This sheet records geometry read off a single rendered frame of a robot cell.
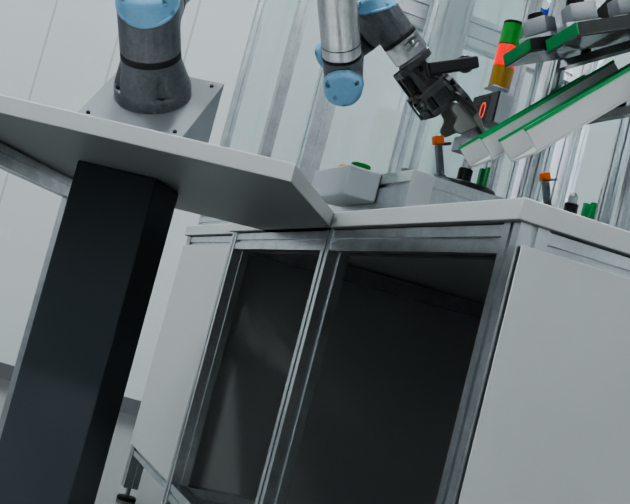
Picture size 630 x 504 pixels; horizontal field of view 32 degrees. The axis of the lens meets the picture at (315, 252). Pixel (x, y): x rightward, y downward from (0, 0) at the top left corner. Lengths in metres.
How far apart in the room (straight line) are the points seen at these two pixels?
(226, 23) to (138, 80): 4.02
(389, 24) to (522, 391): 0.95
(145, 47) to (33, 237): 4.15
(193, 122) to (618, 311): 0.93
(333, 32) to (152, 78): 0.35
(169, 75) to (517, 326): 0.94
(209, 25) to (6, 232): 1.58
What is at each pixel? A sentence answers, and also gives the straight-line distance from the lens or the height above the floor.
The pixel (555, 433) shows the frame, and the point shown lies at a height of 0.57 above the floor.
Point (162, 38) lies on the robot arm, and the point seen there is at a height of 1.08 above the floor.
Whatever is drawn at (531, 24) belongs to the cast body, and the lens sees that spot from 2.01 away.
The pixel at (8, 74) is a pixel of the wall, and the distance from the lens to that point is 6.41.
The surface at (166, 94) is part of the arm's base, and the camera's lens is 2.12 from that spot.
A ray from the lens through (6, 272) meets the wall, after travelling 6.20.
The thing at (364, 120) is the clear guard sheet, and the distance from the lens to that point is 3.60.
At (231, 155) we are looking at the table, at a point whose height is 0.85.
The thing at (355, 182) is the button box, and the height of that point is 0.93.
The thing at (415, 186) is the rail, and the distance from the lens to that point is 2.01.
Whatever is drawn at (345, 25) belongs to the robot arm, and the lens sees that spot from 2.04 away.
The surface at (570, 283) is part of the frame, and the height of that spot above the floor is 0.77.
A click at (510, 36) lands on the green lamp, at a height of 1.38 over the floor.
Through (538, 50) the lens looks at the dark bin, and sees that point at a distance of 1.97.
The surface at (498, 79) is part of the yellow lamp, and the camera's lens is 2.50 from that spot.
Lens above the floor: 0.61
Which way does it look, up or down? 5 degrees up
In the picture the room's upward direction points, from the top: 15 degrees clockwise
